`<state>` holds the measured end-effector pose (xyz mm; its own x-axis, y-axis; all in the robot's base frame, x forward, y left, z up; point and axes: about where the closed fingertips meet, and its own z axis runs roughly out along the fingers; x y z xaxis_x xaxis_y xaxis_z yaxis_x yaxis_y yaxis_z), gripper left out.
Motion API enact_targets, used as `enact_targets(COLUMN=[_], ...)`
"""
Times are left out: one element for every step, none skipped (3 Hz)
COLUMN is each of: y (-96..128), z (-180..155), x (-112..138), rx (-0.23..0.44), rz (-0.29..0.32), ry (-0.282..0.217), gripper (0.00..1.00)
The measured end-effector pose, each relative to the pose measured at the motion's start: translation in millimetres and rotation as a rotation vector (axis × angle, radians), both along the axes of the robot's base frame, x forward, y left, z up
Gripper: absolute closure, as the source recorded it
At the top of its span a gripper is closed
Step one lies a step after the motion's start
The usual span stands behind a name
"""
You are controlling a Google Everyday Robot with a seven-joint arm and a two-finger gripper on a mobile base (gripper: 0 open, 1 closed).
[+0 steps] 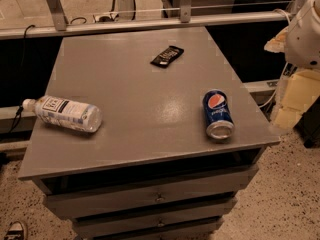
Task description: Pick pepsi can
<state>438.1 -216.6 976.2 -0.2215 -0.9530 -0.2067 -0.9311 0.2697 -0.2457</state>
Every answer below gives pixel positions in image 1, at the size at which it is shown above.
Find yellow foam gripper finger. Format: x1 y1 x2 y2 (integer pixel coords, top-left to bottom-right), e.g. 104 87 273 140
271 68 320 129

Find blue pepsi can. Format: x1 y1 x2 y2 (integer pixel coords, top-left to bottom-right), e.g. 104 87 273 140
202 89 234 140

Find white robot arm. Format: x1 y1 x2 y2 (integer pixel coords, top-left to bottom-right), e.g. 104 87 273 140
264 0 320 129

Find grey drawer cabinet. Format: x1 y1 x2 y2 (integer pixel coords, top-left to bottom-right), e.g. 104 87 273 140
19 27 278 240

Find black snack bar wrapper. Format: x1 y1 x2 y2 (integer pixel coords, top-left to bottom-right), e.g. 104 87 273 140
151 46 184 68

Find white power strip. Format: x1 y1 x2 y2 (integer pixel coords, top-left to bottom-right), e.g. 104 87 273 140
93 13 119 23

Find clear plastic water bottle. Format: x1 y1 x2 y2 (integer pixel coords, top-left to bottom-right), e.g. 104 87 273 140
22 95 102 133

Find metal railing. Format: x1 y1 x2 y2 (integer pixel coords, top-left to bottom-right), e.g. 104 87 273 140
0 0 293 40

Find black and white sneaker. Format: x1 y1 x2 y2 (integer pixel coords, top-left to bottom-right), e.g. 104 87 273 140
3 221 28 240

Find white cable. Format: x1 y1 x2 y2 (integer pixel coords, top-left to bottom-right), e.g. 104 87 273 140
258 62 290 109

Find black cable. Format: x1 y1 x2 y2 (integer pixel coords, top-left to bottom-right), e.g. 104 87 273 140
7 24 36 135

